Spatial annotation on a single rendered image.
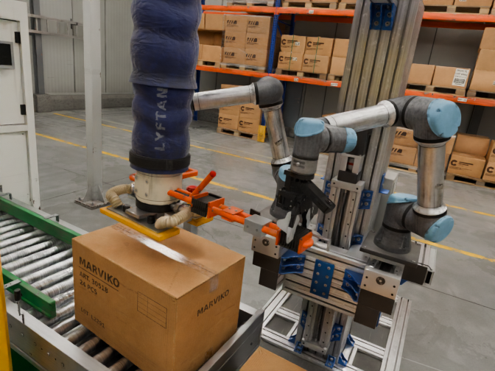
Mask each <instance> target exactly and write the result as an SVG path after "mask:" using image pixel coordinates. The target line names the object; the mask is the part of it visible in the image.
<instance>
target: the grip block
mask: <svg viewBox="0 0 495 371"><path fill-rule="evenodd" d="M224 201H225V198H224V197H220V196H218V195H216V194H212V193H208V192H203V193H201V194H196V195H194V196H192V203H191V212H193V213H196V214H198V215H200V216H203V217H206V216H207V218H208V219H209V218H211V217H213V216H217V214H215V213H212V212H211V209H212V207H216V208H219V205H220V204H223V205H224Z"/></svg>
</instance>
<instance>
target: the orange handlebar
mask: <svg viewBox="0 0 495 371"><path fill-rule="evenodd" d="M197 174H198V171H197V170H196V169H191V168H189V170H188V171H186V172H184V173H183V179H185V178H188V177H193V176H197ZM129 178H130V180H132V181H133V182H135V174H131V175H130V176H129ZM177 191H180V192H182V193H185V194H188V195H190V194H191V192H188V191H185V190H183V189H181V188H177ZM167 194H168V195H170V196H171V197H174V198H177V199H180V200H182V201H184V202H187V203H189V204H191V203H192V198H191V197H188V196H186V195H183V194H180V193H178V192H175V191H172V190H169V191H168V192H167ZM243 211H244V210H242V209H240V208H237V207H234V206H231V207H228V206H226V205H223V204H220V205H219V208H216V207H212V209H211V212H212V213H215V214H217V215H220V216H221V219H224V220H227V221H229V222H238V223H240V224H242V225H243V224H244V223H245V218H247V217H249V216H252V215H250V214H248V213H245V212H243ZM278 229H280V228H279V227H278V226H277V224H274V223H272V222H271V223H270V224H269V227H266V226H264V227H263V228H262V229H261V231H262V232H263V233H266V234H268V235H270V236H273V237H276V234H277V230H278ZM313 244H314V241H313V239H312V238H310V239H309V240H307V241H305V242H304V243H303V248H310V247H311V246H312V245H313Z"/></svg>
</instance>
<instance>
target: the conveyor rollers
mask: <svg viewBox="0 0 495 371"><path fill-rule="evenodd" d="M0 255H1V266H2V267H3V268H5V269H6V270H7V271H9V272H11V273H13V274H14V275H16V276H17V277H19V278H20V279H22V280H24V281H25V282H27V283H28V284H31V286H33V287H35V288H36V289H38V290H39V291H42V290H43V291H42V292H43V293H44V294H46V295H48V296H49V297H51V298H52V297H54V296H56V295H58V294H61V293H63V292H65V291H67V290H69V289H71V288H73V287H74V277H72V276H73V257H72V246H71V245H70V244H67V243H65V242H64V241H61V240H60V239H58V238H55V237H54V236H51V235H49V234H48V233H45V232H43V231H42V230H39V229H37V228H36V227H33V226H32V225H29V224H27V223H26V222H23V221H21V220H20V219H17V218H15V217H14V216H11V215H9V214H8V213H5V212H4V211H1V210H0ZM69 267H70V268H69ZM71 277H72V278H71ZM68 278H69V279H68ZM42 279H43V280H42ZM66 279H68V280H66ZM63 280H64V281H63ZM61 281H63V282H61ZM60 282H61V283H60ZM57 283H58V284H57ZM55 284H57V285H55ZM53 285H54V286H53ZM50 286H52V287H50ZM49 287H50V288H49ZM47 288H48V289H47ZM44 289H45V290H44ZM5 295H6V296H5ZM4 296H5V297H6V298H7V299H8V300H10V301H12V302H13V303H15V304H16V305H18V304H17V303H16V302H17V301H15V298H14V294H12V293H10V292H9V291H8V290H6V289H5V290H4ZM53 300H55V301H56V308H58V307H60V306H62V305H64V304H66V303H68V302H70V301H72V300H74V289H71V290H69V291H67V292H65V293H63V294H61V295H59V296H57V297H55V298H53ZM20 308H22V309H24V310H28V309H30V308H32V306H30V305H28V304H27V303H25V302H24V301H23V300H21V301H20ZM27 313H29V314H31V315H32V316H33V317H35V318H36V319H37V318H38V317H41V316H43V314H42V313H41V312H39V311H37V310H36V309H34V308H32V309H30V310H28V311H27ZM56 313H57V316H56V317H55V318H53V319H49V318H48V317H46V316H44V317H42V318H40V319H39V321H41V322H42V323H43V324H45V325H46V326H48V327H49V326H51V325H53V324H55V323H56V322H59V321H61V320H62V319H64V318H66V317H68V316H69V315H71V314H73V313H75V311H74V301H73V302H71V303H69V304H68V305H65V306H63V307H62V308H59V309H58V310H56ZM78 325H81V323H79V322H78V321H77V320H76V319H75V315H74V316H72V317H70V318H68V319H67V320H65V321H63V322H61V323H60V324H58V325H56V326H54V327H53V328H51V329H52V330H54V331H55V332H56V333H58V334H60V335H61V336H62V335H63V334H65V333H67V332H69V331H70V330H72V329H73V328H75V327H77V326H78ZM91 334H92V332H91V331H90V330H89V329H87V328H86V327H85V326H82V327H81V328H79V329H77V330H76V331H74V332H73V333H70V334H69V335H68V336H66V337H64V338H65V339H67V340H68V341H70V342H71V343H72V344H74V345H76V344H77V343H78V342H80V341H82V340H83V339H85V338H86V337H88V336H90V335H91ZM105 343H106V342H104V341H103V340H102V339H100V338H99V337H98V336H95V337H93V338H91V339H89V340H88V341H87V342H85V343H84V344H82V345H80V346H79V347H78V348H79V349H81V350H83V351H84V352H85V353H87V354H88V355H89V354H91V353H92V352H94V351H95V350H96V349H98V348H99V347H101V346H103V345H104V344H105ZM118 354H119V352H118V351H116V350H115V349H113V348H112V347H111V346H110V345H109V346H108V347H106V348H105V349H104V350H102V351H101V352H100V353H98V354H96V355H95V356H94V357H93V358H94V359H96V360H97V361H98V362H100V363H101V364H103V365H104V364H106V363H107V362H109V361H110V360H111V359H112V358H114V357H115V356H117V355H118ZM133 365H134V363H132V362H131V361H129V360H128V359H127V358H125V357H124V356H123V357H122V358H121V359H119V360H118V361H117V362H116V363H114V364H113V365H111V366H110V367H109V368H108V369H110V370H112V371H126V370H128V369H129V368H130V367H131V366H133Z"/></svg>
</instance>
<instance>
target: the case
mask: <svg viewBox="0 0 495 371"><path fill-rule="evenodd" d="M175 227H176V228H177V229H179V230H180V233H179V234H177V235H176V236H173V237H170V238H167V239H165V240H163V241H156V240H155V239H153V238H150V237H149V236H146V235H144V234H143V233H140V232H138V231H137V230H134V229H133V228H131V227H128V226H127V225H124V224H122V223H121V222H120V223H117V224H114V225H111V226H108V227H104V228H102V229H99V230H95V231H93V232H90V233H86V234H84V235H81V236H77V237H74V238H72V257H73V276H74V311H75V319H76V320H77V321H78V322H79V323H81V324H82V325H83V326H85V327H86V328H87V329H89V330H90V331H91V332H92V333H94V334H95V335H97V336H98V337H99V338H100V339H102V340H103V341H104V342H106V343H107V344H108V345H110V346H111V347H112V348H113V349H115V350H116V351H118V352H119V353H121V354H122V355H123V356H124V357H125V358H127V359H128V360H129V361H131V362H132V363H134V364H135V365H136V366H137V367H139V368H140V369H141V370H143V371H196V370H198V369H199V368H200V367H201V366H202V365H203V364H204V363H206V362H207V361H208V360H209V359H210V358H211V357H212V356H213V355H214V354H215V353H216V352H217V351H218V350H219V349H220V348H221V347H222V346H223V345H224V344H225V343H226V342H227V341H228V340H229V339H230V338H231V337H232V336H233V335H234V334H235V333H236V330H237V323H238V317H239V305H240V299H241V293H242V281H243V274H244V268H245V256H244V255H241V254H239V253H237V252H234V251H233V250H230V249H228V248H226V247H223V246H221V245H219V244H216V243H214V242H212V241H209V240H207V239H205V238H202V237H200V236H198V235H195V234H193V233H190V232H189V231H187V230H184V229H182V228H180V227H177V226H175Z"/></svg>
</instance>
